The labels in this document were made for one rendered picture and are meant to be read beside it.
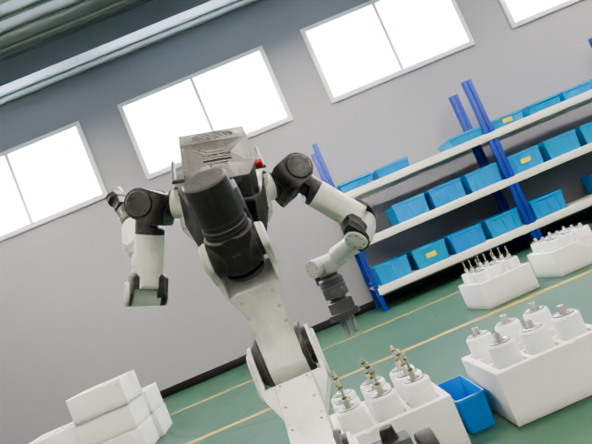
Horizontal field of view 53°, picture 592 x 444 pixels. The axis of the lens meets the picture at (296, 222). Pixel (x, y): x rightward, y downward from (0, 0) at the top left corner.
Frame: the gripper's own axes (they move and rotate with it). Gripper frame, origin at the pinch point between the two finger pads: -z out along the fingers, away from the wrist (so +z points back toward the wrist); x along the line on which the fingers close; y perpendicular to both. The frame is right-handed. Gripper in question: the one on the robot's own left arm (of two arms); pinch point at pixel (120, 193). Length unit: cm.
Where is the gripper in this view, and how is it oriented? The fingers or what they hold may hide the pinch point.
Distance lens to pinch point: 227.3
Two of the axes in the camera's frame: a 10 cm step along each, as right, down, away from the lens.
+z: 4.8, 6.0, -6.4
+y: 4.3, -8.0, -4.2
